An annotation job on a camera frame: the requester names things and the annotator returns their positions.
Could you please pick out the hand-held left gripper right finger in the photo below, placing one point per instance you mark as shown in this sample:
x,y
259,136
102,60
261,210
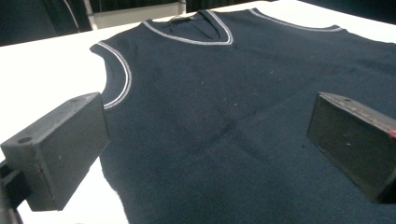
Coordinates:
x,y
355,143

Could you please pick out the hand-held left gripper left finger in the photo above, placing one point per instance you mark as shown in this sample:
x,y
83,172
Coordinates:
x,y
59,149

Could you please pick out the navy knit vest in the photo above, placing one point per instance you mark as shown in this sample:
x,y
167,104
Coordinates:
x,y
218,93

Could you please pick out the white metal desk frame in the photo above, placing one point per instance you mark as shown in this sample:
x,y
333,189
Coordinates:
x,y
134,17

